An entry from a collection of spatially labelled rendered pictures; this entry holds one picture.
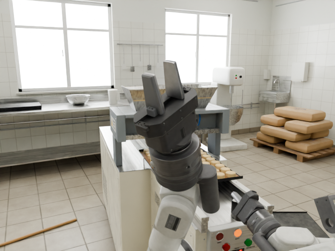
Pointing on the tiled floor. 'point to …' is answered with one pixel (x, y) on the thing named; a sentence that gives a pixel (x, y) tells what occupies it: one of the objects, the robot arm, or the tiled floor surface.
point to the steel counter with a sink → (101, 99)
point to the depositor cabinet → (128, 194)
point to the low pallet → (279, 148)
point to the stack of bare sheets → (299, 222)
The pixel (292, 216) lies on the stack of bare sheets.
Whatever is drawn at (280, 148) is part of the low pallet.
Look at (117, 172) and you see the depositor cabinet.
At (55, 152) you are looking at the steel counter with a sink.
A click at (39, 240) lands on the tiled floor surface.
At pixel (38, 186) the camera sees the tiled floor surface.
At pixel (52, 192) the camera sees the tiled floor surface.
